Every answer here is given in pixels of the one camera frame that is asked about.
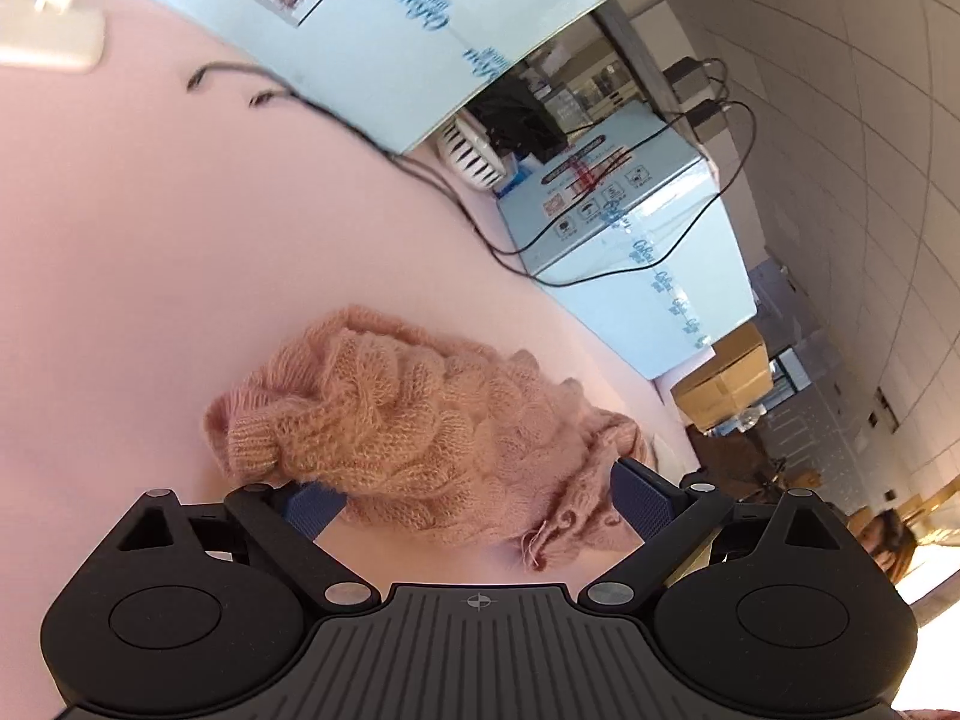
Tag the white desk lamp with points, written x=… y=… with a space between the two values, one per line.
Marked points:
x=49 y=37

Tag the white slotted round appliance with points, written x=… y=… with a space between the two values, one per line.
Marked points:
x=469 y=154

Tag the pink knit sweater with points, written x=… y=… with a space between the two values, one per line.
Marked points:
x=420 y=420

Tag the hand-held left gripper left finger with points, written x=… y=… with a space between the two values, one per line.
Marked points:
x=311 y=508

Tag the cardboard box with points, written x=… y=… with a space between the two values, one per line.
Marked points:
x=727 y=382

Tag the dark bag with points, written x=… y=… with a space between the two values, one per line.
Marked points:
x=517 y=120

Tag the grey metal post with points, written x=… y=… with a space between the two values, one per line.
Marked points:
x=637 y=45

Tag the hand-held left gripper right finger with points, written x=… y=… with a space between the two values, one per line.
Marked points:
x=641 y=499

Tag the small light blue carton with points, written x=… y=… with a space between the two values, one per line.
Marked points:
x=660 y=262

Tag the large light blue carton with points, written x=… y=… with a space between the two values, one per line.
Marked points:
x=390 y=30

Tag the grey power adapter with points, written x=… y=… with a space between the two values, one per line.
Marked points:
x=684 y=75
x=706 y=114

